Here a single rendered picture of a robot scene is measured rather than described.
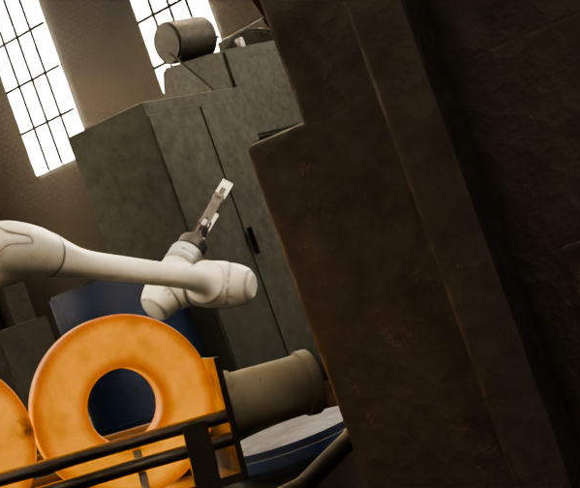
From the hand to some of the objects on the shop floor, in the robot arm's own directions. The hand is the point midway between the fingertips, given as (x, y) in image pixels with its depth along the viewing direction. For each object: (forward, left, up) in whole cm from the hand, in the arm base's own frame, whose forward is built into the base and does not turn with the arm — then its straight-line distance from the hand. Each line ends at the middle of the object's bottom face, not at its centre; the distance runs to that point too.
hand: (219, 199), depth 321 cm
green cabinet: (-160, +141, -88) cm, 231 cm away
